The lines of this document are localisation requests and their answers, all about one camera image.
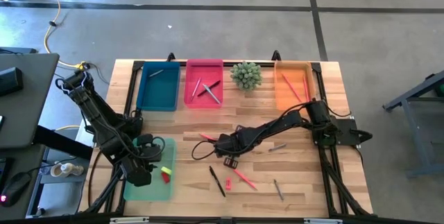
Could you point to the orange translucent plastic bin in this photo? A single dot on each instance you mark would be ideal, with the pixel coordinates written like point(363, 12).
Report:
point(282, 99)

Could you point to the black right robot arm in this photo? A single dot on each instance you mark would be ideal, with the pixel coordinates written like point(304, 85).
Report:
point(277, 125)

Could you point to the yellow-green eraser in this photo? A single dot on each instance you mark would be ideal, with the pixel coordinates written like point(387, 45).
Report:
point(166, 171)

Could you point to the teal pen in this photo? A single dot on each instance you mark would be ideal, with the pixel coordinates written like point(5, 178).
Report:
point(214, 97)

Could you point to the pink translucent plastic bin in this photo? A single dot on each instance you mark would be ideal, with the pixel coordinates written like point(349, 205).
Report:
point(204, 68)

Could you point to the black box on desk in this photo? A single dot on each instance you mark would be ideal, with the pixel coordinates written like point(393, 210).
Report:
point(10, 81)

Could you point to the black desk leg beam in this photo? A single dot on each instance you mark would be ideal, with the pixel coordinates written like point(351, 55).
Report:
point(62, 143)

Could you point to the artificial succulent in white pot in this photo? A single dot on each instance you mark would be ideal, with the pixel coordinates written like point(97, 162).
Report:
point(246, 76)

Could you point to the blue-grey metal cart frame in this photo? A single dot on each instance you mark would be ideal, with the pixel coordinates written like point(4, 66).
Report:
point(416, 137)

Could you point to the pink eraser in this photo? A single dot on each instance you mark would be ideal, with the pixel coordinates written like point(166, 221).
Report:
point(228, 183)

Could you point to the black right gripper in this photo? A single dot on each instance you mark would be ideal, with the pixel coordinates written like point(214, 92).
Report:
point(229, 146)

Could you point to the green translucent plastic bin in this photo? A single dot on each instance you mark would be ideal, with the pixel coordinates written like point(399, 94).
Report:
point(149, 191)

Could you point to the blue plastic bin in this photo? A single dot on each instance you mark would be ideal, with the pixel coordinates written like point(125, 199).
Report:
point(157, 95)

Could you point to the black computer mouse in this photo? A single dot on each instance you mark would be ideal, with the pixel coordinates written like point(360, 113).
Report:
point(15, 187)

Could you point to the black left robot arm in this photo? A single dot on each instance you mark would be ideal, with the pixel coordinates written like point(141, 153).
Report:
point(93, 113)

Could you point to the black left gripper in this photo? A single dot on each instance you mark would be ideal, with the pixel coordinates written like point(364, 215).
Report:
point(151, 149)

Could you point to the dark grey desk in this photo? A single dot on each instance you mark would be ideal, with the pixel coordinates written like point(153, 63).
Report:
point(27, 113)

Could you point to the silver pen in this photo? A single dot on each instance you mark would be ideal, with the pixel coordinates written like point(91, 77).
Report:
point(196, 88)

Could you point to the grey crayon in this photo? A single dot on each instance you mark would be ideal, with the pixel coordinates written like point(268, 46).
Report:
point(156, 73)
point(277, 147)
point(278, 190)

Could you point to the black pen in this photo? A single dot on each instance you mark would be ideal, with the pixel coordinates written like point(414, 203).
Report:
point(215, 84)
point(217, 181)

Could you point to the red eraser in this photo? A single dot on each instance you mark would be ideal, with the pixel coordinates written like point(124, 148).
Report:
point(166, 178)

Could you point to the white label strip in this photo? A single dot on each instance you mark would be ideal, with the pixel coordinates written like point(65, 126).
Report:
point(322, 221)
point(128, 220)

